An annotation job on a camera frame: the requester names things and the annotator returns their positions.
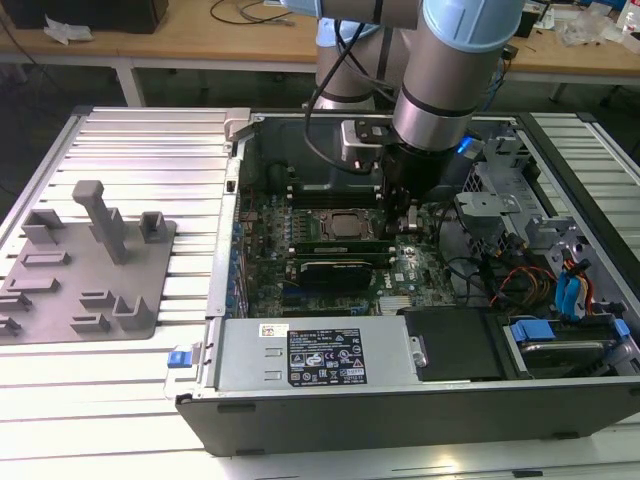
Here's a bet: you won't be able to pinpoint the black RAM slot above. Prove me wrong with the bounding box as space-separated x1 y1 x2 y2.
290 195 383 210
290 184 381 198
287 241 397 255
293 251 398 267

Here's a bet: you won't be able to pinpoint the silver CPU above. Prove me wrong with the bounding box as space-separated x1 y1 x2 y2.
331 213 362 237

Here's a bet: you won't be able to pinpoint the metal socket cover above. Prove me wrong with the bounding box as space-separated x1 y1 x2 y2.
318 208 375 242

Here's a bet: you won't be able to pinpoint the black graphics card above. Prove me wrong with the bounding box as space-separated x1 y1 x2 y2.
298 259 374 292

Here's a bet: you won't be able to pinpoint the metal drive cage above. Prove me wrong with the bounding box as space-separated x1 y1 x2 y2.
453 128 592 262

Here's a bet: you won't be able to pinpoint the silver finned heat sink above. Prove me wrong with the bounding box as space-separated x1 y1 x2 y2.
378 295 417 317

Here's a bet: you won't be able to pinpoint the black round board component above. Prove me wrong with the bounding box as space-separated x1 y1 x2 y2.
266 162 292 194

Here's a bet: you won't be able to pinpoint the black plastic shroud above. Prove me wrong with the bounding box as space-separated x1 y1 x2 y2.
397 305 507 382

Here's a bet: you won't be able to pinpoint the green motherboard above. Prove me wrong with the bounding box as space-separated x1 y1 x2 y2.
232 149 459 319

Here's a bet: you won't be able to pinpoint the small black box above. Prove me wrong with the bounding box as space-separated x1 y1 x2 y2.
514 10 539 39

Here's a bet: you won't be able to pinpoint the hard disk in blue carrier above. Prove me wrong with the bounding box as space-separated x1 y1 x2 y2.
503 319 622 381

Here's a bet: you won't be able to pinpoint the silver power supply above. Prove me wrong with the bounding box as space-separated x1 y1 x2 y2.
213 316 422 394

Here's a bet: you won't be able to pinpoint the black open PC case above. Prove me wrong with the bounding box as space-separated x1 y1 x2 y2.
174 107 640 459

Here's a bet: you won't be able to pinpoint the clear plastic bags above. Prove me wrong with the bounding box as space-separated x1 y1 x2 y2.
558 8 640 49

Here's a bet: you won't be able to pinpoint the wooden desk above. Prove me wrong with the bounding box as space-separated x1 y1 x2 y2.
0 0 640 85

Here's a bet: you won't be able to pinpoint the grey parts rack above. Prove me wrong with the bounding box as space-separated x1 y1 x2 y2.
0 179 179 347

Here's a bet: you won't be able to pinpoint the large black box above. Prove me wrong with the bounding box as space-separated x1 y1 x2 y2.
8 0 169 35

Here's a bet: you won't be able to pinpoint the crumpled white paper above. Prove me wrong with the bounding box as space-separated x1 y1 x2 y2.
42 13 94 47

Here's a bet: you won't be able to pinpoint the black wire bundle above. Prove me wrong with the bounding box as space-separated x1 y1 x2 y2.
439 255 501 303

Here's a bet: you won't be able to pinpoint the blue hanging cable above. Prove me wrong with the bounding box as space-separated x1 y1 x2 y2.
487 54 507 112

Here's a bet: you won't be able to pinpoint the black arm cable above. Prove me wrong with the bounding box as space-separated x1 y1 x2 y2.
303 18 397 174

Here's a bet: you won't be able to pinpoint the orange and red wires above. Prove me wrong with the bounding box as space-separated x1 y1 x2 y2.
490 266 557 303

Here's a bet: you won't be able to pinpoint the blue flat wire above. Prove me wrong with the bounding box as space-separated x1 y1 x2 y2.
553 268 592 322

